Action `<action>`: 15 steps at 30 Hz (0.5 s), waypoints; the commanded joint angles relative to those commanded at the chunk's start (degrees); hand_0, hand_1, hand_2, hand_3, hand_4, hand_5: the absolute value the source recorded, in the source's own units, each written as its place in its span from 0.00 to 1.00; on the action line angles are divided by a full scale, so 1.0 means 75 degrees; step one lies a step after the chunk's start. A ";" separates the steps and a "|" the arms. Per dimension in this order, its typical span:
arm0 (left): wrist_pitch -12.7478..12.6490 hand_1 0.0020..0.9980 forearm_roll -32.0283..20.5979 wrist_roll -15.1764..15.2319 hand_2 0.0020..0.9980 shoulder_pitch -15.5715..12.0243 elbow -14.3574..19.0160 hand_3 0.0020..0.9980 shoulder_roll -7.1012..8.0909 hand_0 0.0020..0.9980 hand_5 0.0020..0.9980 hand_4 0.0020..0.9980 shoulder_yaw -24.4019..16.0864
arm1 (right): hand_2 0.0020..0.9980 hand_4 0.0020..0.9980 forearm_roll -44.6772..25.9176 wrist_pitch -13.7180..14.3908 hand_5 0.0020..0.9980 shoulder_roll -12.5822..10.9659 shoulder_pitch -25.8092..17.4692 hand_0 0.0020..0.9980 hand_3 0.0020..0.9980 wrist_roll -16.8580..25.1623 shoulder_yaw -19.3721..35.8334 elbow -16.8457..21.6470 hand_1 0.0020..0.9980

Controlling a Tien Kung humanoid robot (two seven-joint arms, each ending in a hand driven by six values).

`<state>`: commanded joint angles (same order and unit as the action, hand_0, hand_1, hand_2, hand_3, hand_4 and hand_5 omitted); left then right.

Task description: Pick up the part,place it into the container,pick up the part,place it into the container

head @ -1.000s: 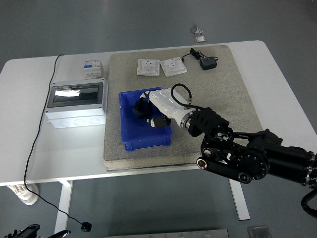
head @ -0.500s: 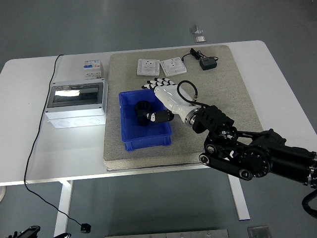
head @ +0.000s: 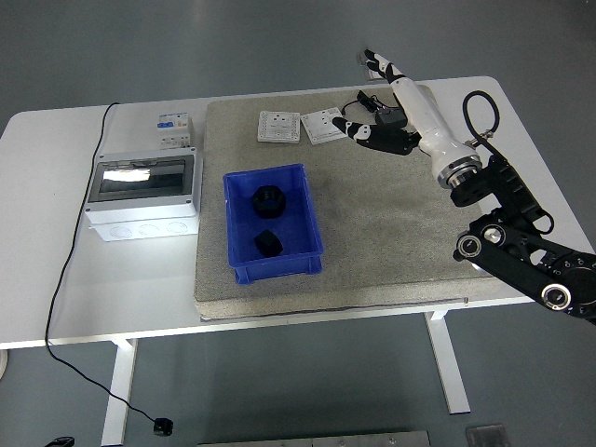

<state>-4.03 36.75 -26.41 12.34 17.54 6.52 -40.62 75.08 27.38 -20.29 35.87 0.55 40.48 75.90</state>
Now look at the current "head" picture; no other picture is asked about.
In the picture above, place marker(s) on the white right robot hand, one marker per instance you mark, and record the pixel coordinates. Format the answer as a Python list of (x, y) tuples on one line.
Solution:
[(419, 112)]

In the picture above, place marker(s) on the white rounded object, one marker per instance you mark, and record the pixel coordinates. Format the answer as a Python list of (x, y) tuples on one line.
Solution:
[(3, 365)]

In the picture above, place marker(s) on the raised metal floor socket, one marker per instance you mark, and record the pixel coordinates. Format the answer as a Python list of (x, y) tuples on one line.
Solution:
[(361, 58)]

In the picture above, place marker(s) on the white table leg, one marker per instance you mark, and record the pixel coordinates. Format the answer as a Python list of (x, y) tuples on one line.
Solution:
[(118, 396), (449, 368)]

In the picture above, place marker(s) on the blue plastic bin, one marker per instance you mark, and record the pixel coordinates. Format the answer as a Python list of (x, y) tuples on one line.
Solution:
[(302, 219)]

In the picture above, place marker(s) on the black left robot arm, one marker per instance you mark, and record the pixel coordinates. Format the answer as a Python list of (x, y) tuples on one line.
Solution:
[(60, 442)]

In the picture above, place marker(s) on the long metal plate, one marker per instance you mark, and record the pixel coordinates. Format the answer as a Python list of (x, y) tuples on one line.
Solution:
[(316, 440)]

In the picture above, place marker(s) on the grey-brown mat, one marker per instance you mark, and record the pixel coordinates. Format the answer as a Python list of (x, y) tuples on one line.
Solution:
[(382, 242)]

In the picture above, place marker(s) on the black power adapter plug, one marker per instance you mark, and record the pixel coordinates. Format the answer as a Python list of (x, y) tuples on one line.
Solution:
[(388, 117)]

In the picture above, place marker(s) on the black plastic hex nut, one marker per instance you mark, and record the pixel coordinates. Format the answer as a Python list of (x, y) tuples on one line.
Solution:
[(269, 202), (267, 243)]

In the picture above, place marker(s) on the flat metal floor plate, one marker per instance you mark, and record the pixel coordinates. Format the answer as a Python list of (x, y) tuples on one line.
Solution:
[(375, 75)]

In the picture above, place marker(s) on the grey electrical distribution box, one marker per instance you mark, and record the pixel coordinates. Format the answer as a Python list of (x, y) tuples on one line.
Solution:
[(144, 205)]

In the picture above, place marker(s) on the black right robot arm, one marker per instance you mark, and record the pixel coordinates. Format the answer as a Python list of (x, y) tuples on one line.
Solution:
[(507, 186)]

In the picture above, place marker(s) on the white circuit breaker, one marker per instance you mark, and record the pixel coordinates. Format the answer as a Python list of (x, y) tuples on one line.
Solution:
[(174, 130)]

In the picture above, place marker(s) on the white wall socket panel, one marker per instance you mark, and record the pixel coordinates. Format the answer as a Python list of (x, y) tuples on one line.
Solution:
[(278, 126)]

